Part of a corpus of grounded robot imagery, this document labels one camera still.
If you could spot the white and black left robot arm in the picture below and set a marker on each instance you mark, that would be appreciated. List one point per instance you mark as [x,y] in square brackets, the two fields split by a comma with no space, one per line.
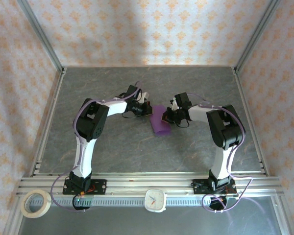
[84,156]

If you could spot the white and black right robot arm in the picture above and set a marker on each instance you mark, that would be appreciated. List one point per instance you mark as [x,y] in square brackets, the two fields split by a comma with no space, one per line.
[220,161]

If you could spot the aluminium mounting rail beam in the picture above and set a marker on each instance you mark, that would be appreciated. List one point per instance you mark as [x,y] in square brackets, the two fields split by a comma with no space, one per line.
[149,182]

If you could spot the beige masking tape roll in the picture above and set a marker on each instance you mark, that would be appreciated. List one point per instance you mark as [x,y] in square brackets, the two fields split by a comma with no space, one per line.
[34,215]

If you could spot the aluminium side rail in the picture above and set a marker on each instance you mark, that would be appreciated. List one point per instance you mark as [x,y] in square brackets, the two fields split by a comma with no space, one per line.
[48,124]
[250,122]

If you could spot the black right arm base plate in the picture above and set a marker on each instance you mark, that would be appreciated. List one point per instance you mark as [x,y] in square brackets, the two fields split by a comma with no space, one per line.
[198,188]

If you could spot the black base electronics box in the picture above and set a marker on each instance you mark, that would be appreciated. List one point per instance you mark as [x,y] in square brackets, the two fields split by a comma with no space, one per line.
[216,205]
[82,207]

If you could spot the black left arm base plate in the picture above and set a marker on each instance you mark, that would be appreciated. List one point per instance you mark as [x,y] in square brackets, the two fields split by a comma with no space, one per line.
[100,187]

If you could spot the aluminium corner post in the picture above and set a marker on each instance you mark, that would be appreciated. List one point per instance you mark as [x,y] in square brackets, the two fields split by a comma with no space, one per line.
[39,31]
[257,34]

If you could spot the white square clock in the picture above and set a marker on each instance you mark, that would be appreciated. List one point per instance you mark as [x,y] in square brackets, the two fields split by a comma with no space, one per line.
[161,208]

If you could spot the purple cloth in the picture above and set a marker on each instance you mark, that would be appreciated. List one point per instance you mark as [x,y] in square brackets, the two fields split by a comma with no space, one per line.
[159,122]

